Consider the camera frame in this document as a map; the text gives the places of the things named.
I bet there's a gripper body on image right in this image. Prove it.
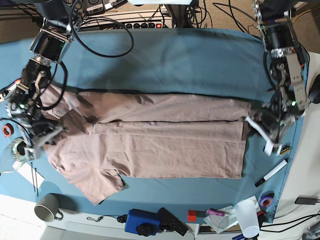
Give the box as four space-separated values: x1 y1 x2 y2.
246 107 295 155

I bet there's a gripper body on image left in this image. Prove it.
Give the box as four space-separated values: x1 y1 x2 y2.
17 116 68 160

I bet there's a pink T-shirt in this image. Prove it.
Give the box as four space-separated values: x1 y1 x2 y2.
43 91 251 205

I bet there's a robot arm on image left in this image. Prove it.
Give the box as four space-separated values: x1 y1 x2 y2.
1 14 255 161

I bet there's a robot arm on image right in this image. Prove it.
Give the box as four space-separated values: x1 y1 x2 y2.
245 0 310 156

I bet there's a clear glass bowl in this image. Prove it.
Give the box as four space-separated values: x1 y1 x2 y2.
0 137 31 175

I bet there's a red tape roll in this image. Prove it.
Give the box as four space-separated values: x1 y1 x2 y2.
1 123 14 138

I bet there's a green gold battery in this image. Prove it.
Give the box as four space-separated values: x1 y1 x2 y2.
279 146 291 156

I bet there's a white paper card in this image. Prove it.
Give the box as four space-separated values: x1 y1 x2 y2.
17 163 45 189

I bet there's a black white marker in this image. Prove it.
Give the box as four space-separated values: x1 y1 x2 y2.
254 158 289 188

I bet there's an orange white utility knife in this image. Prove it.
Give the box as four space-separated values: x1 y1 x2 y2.
0 78 21 102

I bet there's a black computer mouse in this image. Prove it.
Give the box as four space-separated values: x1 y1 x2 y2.
308 74 320 104

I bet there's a blue table cloth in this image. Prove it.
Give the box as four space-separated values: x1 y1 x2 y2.
0 28 290 223

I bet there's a purple tape roll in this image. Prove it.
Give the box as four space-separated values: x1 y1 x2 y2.
259 191 275 208

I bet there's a grey ceramic mug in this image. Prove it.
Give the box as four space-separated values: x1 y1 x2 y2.
33 193 64 223

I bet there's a white plastic cup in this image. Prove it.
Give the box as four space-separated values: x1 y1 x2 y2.
234 199 260 239

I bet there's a pink purple tube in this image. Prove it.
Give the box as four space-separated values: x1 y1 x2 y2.
206 208 226 217

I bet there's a red black block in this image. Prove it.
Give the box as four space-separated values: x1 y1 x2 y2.
187 210 208 222

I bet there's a black remote control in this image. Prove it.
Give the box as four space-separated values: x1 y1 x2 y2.
156 207 189 237

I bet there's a blue box with knob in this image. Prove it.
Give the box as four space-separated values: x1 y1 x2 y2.
124 209 161 237

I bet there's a black power strip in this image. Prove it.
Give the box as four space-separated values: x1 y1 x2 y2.
124 22 163 29

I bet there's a black cable tie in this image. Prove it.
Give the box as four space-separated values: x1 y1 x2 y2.
30 162 39 197

